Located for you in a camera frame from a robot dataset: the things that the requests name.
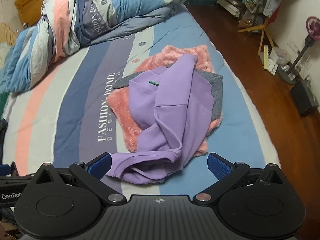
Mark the grey knit garment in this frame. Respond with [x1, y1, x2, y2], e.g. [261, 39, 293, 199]
[112, 64, 224, 120]

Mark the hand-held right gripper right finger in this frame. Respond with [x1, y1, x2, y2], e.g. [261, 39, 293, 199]
[192, 152, 286, 202]

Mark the striped duvet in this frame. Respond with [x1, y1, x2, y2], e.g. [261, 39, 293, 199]
[0, 0, 193, 93]

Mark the dark cloth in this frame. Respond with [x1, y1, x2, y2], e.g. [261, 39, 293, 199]
[0, 117, 8, 145]

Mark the wooden folding frame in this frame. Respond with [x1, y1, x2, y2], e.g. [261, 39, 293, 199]
[237, 17, 274, 55]

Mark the pink fluffy garment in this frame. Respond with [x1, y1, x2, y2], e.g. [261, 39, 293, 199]
[106, 44, 223, 153]

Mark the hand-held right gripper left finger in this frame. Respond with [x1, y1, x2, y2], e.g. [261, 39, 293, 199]
[32, 152, 127, 204]

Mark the purple sweatshirt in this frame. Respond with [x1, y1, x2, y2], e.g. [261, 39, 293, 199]
[106, 54, 215, 185]

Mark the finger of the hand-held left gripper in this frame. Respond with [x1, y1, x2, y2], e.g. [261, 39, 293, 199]
[0, 163, 18, 178]

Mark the cluttered clothes rack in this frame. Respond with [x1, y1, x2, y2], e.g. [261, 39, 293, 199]
[215, 0, 291, 30]

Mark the black box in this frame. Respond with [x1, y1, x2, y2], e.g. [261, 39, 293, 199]
[290, 80, 320, 117]

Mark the white plastic container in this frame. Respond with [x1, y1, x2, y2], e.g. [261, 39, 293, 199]
[270, 46, 292, 67]

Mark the wooden headboard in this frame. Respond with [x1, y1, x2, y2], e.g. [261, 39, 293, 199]
[14, 0, 97, 27]

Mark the standing fan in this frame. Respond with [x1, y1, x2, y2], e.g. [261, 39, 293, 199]
[277, 16, 320, 84]

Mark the green cloth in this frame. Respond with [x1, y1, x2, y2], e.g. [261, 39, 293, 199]
[0, 91, 12, 117]

